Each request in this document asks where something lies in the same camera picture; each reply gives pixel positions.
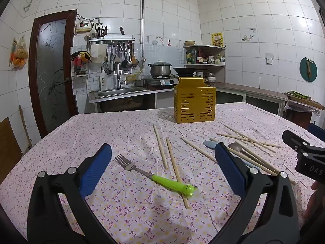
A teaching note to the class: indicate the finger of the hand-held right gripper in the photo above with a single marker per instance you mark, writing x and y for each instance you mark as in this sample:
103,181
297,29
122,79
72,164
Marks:
293,139
317,131

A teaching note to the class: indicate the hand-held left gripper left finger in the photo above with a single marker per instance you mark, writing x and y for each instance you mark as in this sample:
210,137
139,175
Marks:
95,167

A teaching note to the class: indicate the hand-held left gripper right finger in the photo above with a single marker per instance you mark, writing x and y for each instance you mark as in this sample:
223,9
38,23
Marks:
228,167

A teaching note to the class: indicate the wooden chopstick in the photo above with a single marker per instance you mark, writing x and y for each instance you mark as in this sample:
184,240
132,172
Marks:
243,136
264,167
292,182
174,162
160,147
198,149
228,136

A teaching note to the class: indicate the light blue spoon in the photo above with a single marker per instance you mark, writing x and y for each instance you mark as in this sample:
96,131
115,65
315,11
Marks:
209,144

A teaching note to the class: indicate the yellow perforated utensil holder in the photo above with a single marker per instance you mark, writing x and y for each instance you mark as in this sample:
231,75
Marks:
194,106

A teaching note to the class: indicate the person's right hand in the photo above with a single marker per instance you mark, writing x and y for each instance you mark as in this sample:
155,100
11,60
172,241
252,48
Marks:
318,200

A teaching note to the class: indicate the plastic-lined bin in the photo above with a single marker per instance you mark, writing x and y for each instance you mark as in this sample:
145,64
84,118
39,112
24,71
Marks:
297,117

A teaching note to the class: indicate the wooden chopping board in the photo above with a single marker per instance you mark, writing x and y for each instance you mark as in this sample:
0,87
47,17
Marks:
313,104

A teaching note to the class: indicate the green vegetables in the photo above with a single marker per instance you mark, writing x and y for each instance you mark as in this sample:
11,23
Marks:
299,95

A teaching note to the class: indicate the pink floral tablecloth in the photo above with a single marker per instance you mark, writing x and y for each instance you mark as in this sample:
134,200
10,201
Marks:
127,137

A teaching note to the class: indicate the steel kitchen sink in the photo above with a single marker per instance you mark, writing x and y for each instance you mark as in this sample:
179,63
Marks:
119,92

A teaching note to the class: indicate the white detergent bottle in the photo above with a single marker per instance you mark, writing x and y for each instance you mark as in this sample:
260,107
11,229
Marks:
103,81

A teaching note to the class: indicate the leaning wooden board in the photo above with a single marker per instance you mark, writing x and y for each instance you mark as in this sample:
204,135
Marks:
9,144

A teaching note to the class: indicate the steel faucet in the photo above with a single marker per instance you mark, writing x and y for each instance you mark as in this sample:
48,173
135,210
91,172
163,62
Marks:
118,76

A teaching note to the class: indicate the small steel pot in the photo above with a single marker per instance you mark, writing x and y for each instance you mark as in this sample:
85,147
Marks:
139,83

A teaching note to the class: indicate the brown frosted glass door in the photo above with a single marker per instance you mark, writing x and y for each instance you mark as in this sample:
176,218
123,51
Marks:
50,81

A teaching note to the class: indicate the yellow strainer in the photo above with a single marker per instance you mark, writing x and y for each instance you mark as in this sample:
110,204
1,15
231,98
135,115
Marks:
132,77

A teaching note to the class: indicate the black wok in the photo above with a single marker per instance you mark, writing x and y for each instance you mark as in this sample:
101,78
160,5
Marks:
184,70

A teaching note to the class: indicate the steel gas stove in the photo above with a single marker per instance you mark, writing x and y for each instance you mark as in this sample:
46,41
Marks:
162,81

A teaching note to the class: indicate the steel teapot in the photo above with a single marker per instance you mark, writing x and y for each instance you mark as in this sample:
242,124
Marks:
212,59

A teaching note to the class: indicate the row of hanging ladles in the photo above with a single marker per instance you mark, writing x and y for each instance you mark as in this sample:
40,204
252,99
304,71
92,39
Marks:
124,62

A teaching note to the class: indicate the hanging yellow red bags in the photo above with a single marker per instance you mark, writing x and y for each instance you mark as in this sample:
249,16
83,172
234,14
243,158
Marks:
81,57

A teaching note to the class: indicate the hanging white plastic bag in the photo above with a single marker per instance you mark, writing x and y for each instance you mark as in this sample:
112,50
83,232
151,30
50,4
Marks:
97,52

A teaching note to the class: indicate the steel pot with lid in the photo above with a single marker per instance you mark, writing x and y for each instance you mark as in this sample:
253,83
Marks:
159,70

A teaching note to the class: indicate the green oil bottle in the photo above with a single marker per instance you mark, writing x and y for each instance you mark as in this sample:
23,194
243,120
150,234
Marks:
191,56

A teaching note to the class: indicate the yellow bowl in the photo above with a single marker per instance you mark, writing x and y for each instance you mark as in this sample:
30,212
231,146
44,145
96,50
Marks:
190,43

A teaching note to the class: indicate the hanging orange plastic bags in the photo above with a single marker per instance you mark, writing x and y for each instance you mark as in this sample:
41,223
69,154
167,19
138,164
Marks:
20,56

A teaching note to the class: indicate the rack cutlery caddy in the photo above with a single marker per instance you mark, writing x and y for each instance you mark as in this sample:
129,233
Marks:
100,31

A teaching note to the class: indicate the teal round wall board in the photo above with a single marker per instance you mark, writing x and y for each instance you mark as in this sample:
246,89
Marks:
302,70

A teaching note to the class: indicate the corner wall shelf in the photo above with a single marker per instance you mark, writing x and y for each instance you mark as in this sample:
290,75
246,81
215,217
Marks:
215,65

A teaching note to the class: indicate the yellow wall poster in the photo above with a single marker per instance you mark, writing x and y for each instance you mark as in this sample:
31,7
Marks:
217,39

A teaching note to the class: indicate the steel wall utensil rack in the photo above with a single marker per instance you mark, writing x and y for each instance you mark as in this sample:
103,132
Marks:
114,39

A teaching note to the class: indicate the beige wall control box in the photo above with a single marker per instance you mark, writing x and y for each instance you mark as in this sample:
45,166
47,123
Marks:
83,28

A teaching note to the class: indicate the grey wall pipe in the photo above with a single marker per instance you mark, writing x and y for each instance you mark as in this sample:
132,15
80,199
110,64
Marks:
142,17

